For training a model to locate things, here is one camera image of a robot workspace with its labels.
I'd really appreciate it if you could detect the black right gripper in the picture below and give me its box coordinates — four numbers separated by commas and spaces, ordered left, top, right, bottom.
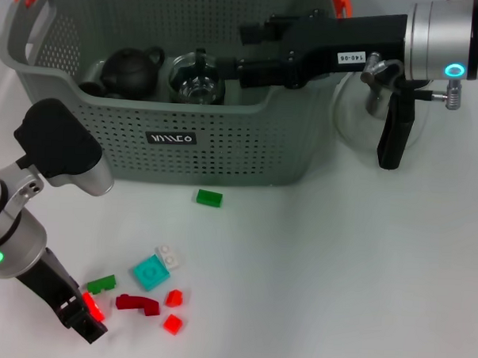
217, 6, 411, 97

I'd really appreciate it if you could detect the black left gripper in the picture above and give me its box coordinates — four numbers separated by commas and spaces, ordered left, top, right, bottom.
11, 246, 113, 346

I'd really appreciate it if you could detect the long red brick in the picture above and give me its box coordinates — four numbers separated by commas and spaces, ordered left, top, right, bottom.
81, 291, 108, 322

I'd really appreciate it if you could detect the grey perforated storage bin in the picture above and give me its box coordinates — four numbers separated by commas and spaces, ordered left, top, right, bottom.
0, 0, 354, 192

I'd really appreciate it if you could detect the dark green toy brick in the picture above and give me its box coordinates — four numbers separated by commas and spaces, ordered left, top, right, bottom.
86, 273, 119, 295

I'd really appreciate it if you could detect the dark red arch brick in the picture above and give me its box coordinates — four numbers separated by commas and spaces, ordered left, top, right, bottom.
115, 293, 162, 318

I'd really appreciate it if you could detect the small red square brick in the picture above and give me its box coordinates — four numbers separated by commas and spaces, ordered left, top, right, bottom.
162, 313, 185, 336

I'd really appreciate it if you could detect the teal square toy brick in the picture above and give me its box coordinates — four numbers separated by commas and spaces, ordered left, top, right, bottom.
131, 253, 172, 292

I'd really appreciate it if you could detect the small red sloped brick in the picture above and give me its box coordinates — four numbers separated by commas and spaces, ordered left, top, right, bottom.
164, 289, 185, 307

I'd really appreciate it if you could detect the white toy brick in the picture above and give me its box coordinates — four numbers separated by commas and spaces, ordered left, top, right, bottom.
155, 245, 184, 272

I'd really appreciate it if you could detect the black clay teapot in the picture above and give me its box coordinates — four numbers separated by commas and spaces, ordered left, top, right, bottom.
98, 42, 166, 102

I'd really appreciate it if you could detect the bright green toy brick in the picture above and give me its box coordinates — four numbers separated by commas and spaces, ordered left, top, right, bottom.
196, 189, 225, 208

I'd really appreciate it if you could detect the right gripper cable with plug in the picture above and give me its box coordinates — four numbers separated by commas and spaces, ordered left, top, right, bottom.
359, 51, 464, 111

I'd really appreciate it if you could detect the glass pitcher black lid handle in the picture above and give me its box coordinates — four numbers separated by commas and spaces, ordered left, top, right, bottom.
329, 70, 431, 172

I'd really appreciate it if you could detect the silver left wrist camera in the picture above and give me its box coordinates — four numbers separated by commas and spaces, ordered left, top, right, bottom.
11, 97, 119, 197

